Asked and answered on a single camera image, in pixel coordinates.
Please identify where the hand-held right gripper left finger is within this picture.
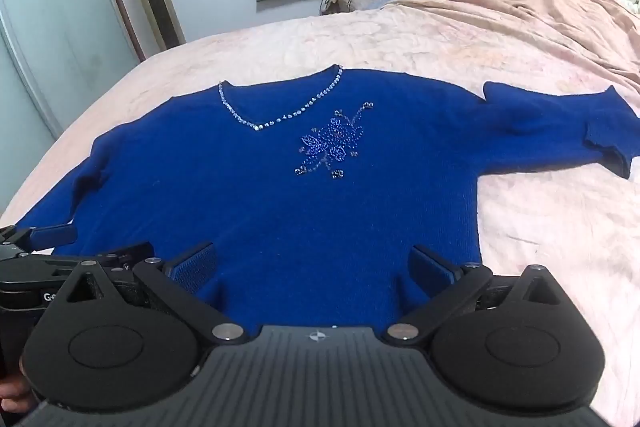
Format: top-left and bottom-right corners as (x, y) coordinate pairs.
(52, 243), (251, 347)

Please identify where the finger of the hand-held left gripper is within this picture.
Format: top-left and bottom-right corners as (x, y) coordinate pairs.
(97, 243), (156, 267)
(0, 224), (78, 260)

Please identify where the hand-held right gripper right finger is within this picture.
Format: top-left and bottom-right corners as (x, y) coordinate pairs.
(384, 245), (583, 343)

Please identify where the blue beaded knit sweater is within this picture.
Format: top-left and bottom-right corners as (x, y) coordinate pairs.
(15, 63), (640, 338)

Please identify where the person's left hand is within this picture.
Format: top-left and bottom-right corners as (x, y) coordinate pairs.
(0, 357), (38, 413)

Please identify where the pink fleece blanket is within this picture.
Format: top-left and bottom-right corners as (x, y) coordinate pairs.
(0, 0), (640, 418)

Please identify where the flower-print wardrobe door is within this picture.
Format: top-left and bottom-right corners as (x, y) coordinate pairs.
(0, 0), (147, 158)

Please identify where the peach bed sheet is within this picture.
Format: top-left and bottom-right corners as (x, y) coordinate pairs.
(380, 0), (640, 88)

